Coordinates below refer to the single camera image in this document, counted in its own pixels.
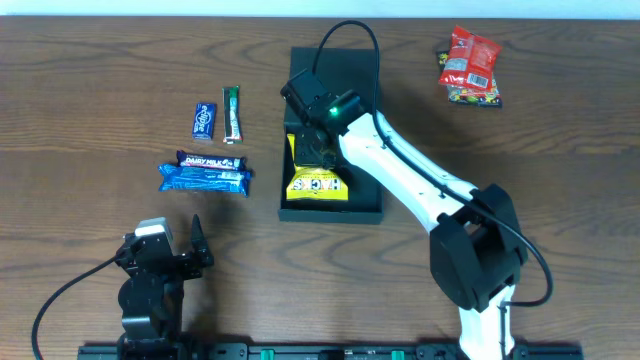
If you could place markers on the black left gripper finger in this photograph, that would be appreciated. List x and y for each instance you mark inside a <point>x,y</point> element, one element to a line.
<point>200,244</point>
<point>155,227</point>

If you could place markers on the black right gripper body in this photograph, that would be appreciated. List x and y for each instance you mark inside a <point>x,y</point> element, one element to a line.
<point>308,151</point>

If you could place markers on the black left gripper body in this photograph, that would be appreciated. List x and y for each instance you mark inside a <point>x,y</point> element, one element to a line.
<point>186,267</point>

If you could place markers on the yellow Hacks candy bag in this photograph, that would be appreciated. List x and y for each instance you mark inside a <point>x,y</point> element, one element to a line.
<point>312,183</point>

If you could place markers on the black Haribo gummy bag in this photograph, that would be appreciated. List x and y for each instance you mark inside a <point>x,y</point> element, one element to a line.
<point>469,96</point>

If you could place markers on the red candy bag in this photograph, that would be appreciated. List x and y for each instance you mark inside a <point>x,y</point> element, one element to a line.
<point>471,61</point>

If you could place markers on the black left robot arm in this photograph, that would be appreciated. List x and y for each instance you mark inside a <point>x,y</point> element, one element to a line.
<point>151,299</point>

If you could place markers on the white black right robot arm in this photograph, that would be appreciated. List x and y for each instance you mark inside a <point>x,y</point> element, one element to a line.
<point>475,252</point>

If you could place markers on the blue cookie pack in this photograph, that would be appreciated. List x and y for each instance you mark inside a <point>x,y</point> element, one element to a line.
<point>204,179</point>

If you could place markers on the purple Dairy Milk bar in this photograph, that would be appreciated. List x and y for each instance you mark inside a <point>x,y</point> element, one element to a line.
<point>186,159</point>

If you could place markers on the black open box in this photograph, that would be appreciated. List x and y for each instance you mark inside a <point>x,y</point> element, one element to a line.
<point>339,70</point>

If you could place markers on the green white candy stick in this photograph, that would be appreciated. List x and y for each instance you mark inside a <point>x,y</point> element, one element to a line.
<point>232,131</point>

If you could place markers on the blue Eclipse mint box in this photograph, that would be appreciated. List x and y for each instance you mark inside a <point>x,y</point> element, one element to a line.
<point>203,121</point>

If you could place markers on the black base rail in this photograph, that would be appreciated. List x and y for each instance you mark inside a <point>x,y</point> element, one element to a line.
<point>240,351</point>

